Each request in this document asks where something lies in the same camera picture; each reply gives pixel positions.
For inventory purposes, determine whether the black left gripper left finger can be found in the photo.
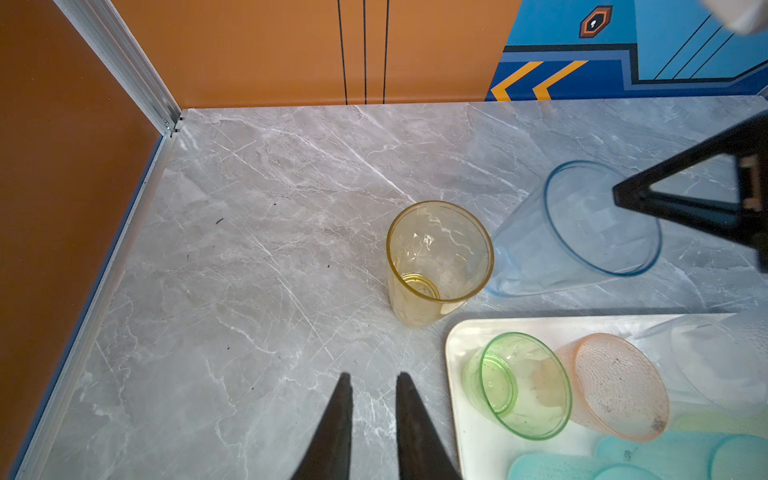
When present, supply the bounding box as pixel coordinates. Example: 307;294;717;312
292;372;353;480

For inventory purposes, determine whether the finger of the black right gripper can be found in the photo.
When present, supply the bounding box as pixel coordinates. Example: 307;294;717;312
613;111;767;270

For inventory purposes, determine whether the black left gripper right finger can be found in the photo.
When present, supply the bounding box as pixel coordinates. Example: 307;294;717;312
396;372;461;480

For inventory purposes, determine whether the teal tall cup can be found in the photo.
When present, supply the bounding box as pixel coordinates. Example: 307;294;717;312
507;453;659;480
595;432;767;479

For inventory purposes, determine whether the green small glass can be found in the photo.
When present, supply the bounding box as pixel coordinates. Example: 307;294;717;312
462;332;573;441

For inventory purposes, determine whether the blue-grey tall plastic cup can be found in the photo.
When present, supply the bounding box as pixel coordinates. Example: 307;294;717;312
487;160;662;297

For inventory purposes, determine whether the yellow tall plastic cup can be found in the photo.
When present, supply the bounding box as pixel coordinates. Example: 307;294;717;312
386;200;494;328

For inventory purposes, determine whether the pink small glass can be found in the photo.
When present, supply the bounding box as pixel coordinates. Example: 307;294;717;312
556;333;670;442

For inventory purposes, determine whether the clear small glass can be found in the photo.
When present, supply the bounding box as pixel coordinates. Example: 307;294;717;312
628;315;767;416

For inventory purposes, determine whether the light green tall cup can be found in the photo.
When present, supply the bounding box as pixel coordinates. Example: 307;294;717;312
671;411;767;439

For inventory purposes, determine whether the white rectangular tray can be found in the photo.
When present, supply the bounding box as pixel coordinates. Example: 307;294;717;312
446;311;767;479

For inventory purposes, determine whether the left aluminium corner post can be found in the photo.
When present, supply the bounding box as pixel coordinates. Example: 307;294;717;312
55;0;182;136

